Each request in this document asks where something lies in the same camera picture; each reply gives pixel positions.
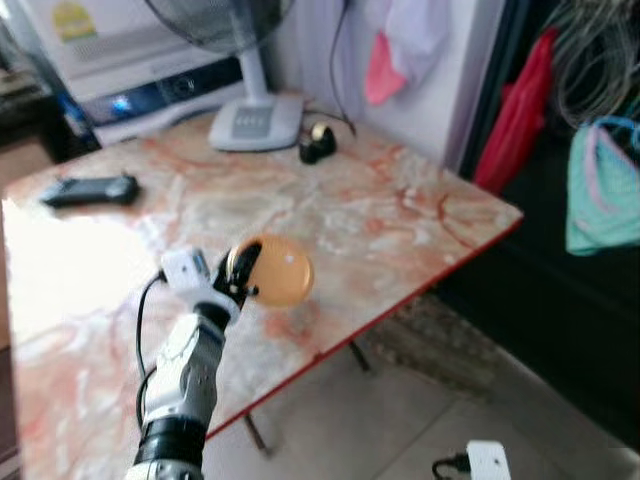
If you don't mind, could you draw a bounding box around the orange round ball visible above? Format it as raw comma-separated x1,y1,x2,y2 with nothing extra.
240,234,315,309

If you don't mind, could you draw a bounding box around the metal table leg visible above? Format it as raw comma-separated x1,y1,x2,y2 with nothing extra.
243,410,273,458
347,340,373,375

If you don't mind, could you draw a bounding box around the white standing fan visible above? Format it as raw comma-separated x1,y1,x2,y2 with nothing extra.
144,0,305,154

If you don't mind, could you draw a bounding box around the small black gold object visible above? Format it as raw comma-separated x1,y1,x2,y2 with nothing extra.
298,122,339,166

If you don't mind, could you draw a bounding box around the marble pattern table red edge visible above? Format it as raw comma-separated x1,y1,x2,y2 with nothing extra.
0,105,525,480

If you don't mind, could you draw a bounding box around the black handheld controller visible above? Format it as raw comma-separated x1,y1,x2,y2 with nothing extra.
40,173,140,209

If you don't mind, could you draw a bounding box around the brown woven mat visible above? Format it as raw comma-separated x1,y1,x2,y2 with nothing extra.
368,292,486,403

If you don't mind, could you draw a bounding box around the green cloth with pink trim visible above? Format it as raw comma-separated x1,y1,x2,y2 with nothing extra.
564,120,640,257

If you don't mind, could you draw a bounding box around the blue plastic hanger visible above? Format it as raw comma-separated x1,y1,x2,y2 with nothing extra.
588,116,640,153

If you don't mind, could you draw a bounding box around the white cabinet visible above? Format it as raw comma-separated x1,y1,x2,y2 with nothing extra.
268,0,509,173

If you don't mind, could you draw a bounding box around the white cloth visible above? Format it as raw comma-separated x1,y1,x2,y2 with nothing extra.
365,0,453,87

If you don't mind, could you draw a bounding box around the red cloth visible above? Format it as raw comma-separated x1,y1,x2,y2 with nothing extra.
472,28,559,197

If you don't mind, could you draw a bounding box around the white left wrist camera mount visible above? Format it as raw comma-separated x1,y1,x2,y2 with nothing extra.
160,248,243,323

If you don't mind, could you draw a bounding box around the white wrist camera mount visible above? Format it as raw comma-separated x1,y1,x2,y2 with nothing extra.
160,248,243,323
465,440,512,480

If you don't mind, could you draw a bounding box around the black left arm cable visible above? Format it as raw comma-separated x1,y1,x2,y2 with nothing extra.
132,268,169,433

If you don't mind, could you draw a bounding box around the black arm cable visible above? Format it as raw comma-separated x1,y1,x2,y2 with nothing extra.
132,268,169,433
431,452,471,480

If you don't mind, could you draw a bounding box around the black power cord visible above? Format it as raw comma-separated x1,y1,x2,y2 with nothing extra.
328,0,359,138

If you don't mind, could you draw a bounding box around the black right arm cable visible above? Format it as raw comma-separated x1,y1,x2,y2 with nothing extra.
431,452,471,480

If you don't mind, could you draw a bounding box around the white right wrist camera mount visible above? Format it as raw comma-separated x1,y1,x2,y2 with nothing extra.
465,440,512,480

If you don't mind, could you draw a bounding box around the grey wire hanger bundle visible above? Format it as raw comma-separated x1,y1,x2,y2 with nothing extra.
548,0,640,131

